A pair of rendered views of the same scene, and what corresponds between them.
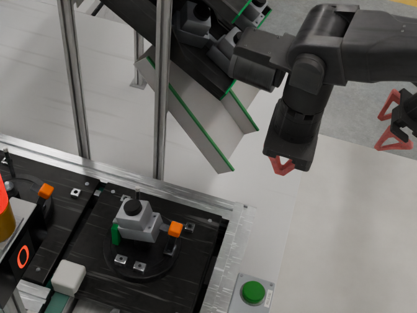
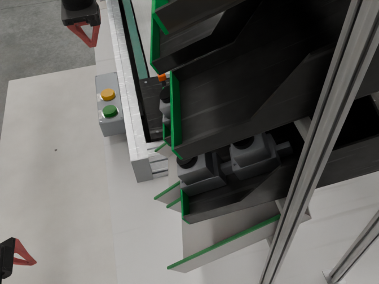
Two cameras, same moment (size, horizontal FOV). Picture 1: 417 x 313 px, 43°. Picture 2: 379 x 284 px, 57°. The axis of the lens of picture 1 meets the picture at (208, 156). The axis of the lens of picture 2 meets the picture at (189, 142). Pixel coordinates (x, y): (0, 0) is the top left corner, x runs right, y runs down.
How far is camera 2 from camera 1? 1.19 m
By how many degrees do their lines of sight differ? 78
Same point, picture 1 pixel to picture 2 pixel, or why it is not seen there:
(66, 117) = (343, 195)
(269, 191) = (137, 226)
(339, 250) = (65, 207)
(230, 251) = (135, 129)
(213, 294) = (132, 101)
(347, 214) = (62, 244)
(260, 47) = not seen: outside the picture
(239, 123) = (174, 196)
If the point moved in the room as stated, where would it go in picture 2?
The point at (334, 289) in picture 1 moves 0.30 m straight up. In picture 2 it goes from (64, 178) to (17, 100)
